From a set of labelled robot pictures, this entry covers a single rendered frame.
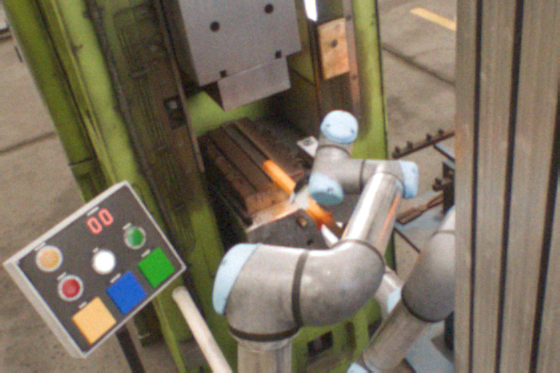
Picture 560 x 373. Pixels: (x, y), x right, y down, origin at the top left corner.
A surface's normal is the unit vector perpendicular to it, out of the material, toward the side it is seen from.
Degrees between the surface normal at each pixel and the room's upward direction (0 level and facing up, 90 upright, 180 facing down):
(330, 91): 90
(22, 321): 0
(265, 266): 19
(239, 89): 90
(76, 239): 60
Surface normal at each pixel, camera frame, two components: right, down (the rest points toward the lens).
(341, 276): 0.29, -0.44
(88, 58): 0.45, 0.44
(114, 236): 0.60, -0.20
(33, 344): -0.15, -0.82
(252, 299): -0.33, 0.15
